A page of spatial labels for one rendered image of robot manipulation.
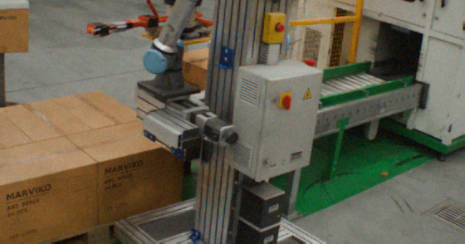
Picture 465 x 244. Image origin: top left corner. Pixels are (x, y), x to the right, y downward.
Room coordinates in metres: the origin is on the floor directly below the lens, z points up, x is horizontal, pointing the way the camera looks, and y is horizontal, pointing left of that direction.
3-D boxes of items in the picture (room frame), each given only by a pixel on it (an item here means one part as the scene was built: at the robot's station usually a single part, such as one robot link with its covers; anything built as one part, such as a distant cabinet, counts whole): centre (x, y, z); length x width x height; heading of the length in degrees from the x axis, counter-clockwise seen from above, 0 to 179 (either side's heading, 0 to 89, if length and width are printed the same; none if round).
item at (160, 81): (2.85, 0.32, 1.09); 0.15 x 0.15 x 0.10
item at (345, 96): (4.41, -0.93, 0.60); 1.60 x 0.10 x 0.09; 134
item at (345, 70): (4.79, -0.56, 0.60); 1.60 x 0.10 x 0.09; 134
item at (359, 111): (4.12, -0.72, 0.50); 2.31 x 0.05 x 0.19; 134
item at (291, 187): (3.58, -0.41, 0.50); 0.07 x 0.07 x 1.00; 44
